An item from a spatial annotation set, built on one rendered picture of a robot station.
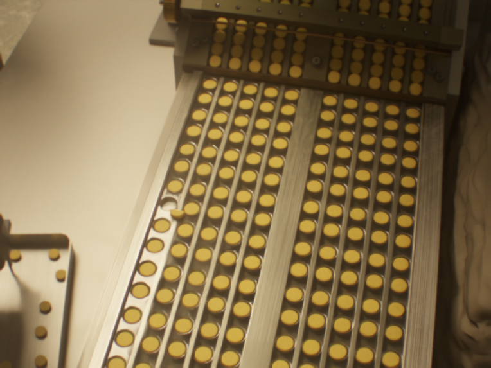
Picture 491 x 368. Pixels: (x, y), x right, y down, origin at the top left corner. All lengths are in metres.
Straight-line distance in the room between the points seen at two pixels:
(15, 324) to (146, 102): 0.30
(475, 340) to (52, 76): 0.58
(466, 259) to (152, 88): 0.44
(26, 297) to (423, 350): 0.37
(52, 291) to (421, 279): 0.34
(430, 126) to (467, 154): 0.04
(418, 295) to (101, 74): 0.51
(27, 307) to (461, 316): 0.38
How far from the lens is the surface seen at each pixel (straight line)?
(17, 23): 2.39
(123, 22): 0.98
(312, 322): 0.51
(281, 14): 0.63
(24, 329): 0.70
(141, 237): 0.54
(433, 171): 0.60
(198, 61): 0.66
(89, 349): 0.51
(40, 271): 0.73
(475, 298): 0.54
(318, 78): 0.65
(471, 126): 0.65
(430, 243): 0.55
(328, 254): 0.54
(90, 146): 0.82
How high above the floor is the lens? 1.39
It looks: 49 degrees down
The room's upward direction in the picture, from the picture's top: 1 degrees clockwise
